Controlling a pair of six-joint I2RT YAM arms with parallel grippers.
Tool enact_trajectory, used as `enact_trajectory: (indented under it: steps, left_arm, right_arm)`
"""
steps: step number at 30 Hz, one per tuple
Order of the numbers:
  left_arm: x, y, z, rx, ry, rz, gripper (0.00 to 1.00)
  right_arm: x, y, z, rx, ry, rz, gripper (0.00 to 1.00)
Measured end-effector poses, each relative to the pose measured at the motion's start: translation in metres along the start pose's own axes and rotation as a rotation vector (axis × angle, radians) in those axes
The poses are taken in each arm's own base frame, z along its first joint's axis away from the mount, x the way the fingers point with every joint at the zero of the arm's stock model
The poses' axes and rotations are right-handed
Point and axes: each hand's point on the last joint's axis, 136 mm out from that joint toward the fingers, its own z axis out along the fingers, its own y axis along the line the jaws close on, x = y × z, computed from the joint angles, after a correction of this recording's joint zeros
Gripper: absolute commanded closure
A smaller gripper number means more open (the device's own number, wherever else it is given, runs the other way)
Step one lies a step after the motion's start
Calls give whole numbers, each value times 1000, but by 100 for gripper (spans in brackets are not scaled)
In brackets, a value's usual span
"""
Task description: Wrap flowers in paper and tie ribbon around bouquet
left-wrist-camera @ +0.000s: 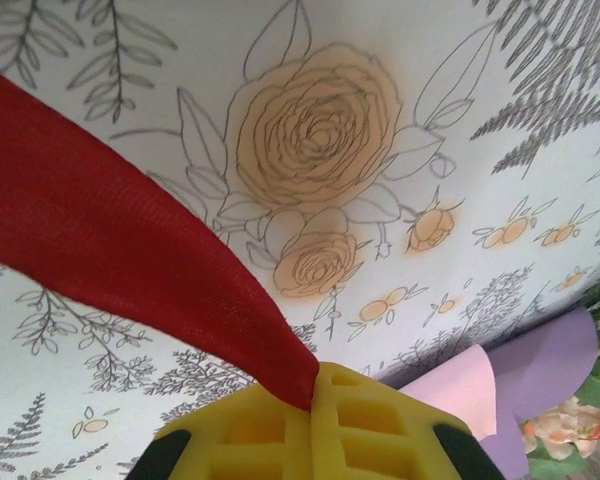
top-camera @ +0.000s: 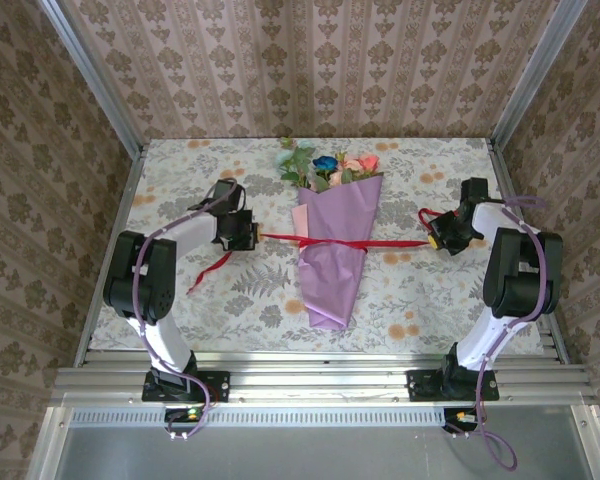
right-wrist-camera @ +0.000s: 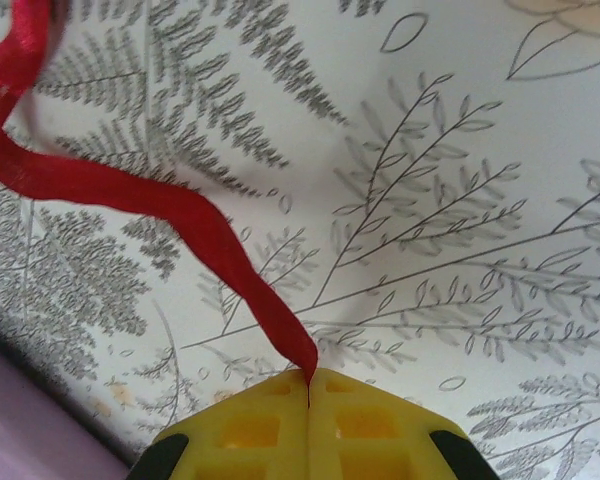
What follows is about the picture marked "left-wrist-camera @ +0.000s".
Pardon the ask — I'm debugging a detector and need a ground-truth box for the red ribbon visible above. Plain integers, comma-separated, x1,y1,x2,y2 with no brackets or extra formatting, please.
0,59,322,414

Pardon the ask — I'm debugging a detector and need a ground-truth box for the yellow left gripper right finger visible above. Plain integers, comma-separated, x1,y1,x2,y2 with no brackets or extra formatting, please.
309,362,506,480

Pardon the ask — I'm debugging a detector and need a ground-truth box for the pink purple wrapping paper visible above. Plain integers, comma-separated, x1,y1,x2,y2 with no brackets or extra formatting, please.
379,307,600,480

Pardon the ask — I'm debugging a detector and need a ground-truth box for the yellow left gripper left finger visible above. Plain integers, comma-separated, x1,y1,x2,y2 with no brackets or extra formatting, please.
129,384,314,480

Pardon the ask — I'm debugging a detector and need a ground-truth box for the pink artificial rose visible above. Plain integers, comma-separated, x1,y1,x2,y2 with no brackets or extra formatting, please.
522,397,600,480

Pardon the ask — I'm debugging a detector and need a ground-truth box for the floral print tablecloth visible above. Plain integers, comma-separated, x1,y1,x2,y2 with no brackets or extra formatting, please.
0,0,600,480

